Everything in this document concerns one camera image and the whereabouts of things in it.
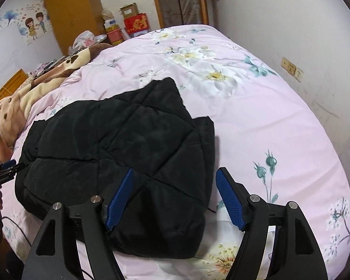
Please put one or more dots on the beige plush dog-print blanket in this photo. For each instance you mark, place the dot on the beige plush dog-print blanket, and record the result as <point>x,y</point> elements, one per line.
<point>32,93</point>

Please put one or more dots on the yellowed wall socket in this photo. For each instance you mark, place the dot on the yellowed wall socket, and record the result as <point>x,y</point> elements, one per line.
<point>288,66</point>

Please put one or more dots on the red gift box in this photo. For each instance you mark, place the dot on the red gift box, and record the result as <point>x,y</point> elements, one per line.
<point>136,25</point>

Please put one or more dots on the clear bag of snacks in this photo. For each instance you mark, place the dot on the clear bag of snacks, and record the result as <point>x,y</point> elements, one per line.
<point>107,14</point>

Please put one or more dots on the pink floral quilt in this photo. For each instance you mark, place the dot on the pink floral quilt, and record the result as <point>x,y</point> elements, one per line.
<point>265,122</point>

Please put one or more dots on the red round tin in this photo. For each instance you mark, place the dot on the red round tin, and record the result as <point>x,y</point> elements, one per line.
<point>115,37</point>

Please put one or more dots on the white plastic bag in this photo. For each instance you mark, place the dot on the white plastic bag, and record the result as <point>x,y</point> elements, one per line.
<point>86,40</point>

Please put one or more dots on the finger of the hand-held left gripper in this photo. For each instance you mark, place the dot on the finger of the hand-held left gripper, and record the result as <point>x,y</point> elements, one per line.
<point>7,164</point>

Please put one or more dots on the black quilted jacket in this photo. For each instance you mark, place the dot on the black quilted jacket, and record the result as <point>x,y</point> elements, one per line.
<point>119,134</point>

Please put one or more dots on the yellow wooden wardrobe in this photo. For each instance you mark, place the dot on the yellow wooden wardrobe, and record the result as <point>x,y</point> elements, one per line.
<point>73,11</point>

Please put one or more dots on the blue and white box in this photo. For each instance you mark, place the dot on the blue and white box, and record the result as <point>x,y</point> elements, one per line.
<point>110,24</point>

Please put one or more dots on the brown wooden door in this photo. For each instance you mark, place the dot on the brown wooden door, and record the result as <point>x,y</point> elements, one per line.
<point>178,3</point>

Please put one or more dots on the cartoon wall sticker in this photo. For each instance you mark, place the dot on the cartoon wall sticker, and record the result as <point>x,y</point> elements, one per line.
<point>32,24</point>

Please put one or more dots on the wooden headboard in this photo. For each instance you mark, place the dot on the wooden headboard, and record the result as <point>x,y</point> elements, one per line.
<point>8,87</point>

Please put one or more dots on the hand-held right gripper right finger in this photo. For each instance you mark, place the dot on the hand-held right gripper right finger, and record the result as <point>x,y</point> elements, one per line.
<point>229,198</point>

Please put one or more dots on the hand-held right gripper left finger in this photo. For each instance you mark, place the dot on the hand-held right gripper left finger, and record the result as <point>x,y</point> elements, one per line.
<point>119,198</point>

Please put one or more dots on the white wall socket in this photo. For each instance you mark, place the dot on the white wall socket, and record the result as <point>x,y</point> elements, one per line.
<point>299,74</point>

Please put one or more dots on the brown cardboard box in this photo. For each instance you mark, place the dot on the brown cardboard box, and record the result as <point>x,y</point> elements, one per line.
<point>129,11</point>

